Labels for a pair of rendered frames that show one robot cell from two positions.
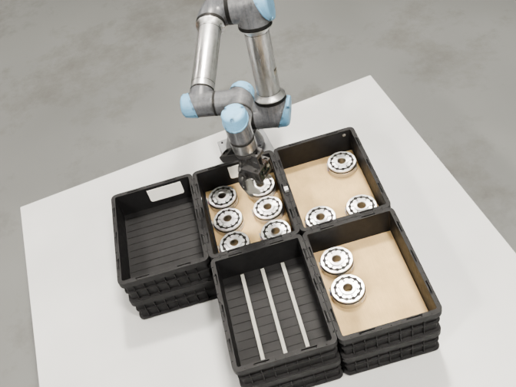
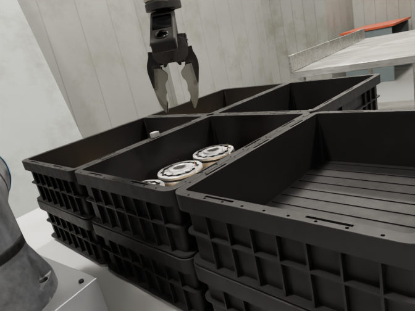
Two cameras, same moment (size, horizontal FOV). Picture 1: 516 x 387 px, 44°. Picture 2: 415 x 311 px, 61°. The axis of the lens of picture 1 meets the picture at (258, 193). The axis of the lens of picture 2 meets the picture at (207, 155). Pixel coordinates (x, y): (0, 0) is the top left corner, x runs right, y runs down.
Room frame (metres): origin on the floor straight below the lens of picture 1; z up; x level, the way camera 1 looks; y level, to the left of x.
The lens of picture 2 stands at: (1.88, 0.57, 1.10)
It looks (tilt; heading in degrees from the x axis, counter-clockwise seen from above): 17 degrees down; 228
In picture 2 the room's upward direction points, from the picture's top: 13 degrees counter-clockwise
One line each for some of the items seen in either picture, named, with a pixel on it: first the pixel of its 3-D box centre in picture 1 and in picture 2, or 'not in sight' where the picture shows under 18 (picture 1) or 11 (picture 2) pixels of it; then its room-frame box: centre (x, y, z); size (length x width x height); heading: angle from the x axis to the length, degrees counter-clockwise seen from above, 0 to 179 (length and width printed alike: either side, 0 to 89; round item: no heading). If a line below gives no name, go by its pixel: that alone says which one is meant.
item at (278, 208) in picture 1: (267, 207); (180, 170); (1.44, -0.02, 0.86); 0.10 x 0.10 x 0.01
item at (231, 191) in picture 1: (222, 196); not in sight; (1.54, 0.12, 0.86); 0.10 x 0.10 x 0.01
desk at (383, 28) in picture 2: not in sight; (378, 50); (-4.72, -1.83, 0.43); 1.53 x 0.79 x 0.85; 8
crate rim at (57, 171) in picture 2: (329, 177); (118, 141); (1.44, -0.24, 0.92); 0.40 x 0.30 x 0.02; 1
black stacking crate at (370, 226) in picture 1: (368, 280); (222, 117); (1.04, -0.25, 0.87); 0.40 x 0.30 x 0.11; 1
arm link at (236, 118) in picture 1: (237, 124); not in sight; (1.39, 0.00, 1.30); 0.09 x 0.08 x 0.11; 162
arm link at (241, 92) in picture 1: (235, 101); not in sight; (1.49, -0.01, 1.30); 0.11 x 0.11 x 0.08; 72
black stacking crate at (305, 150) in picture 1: (330, 187); (123, 159); (1.44, -0.24, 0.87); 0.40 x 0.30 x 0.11; 1
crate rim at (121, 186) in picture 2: (243, 203); (197, 145); (1.44, 0.06, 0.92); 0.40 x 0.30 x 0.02; 1
